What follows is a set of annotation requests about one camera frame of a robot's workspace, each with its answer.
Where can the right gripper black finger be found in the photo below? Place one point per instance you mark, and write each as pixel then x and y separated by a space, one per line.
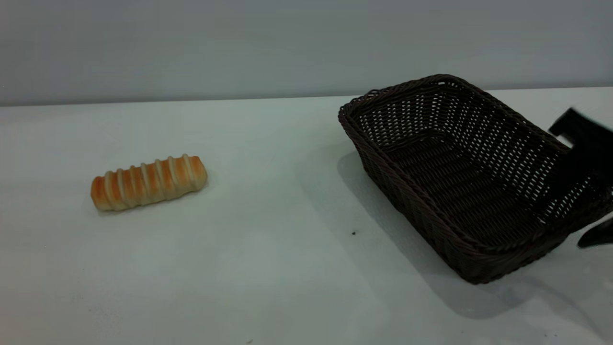
pixel 590 148
pixel 599 235

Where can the dark brown woven basket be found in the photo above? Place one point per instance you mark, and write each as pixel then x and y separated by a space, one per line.
pixel 450 191

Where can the striped orange bread roll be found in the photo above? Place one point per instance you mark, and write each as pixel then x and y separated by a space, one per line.
pixel 148 183

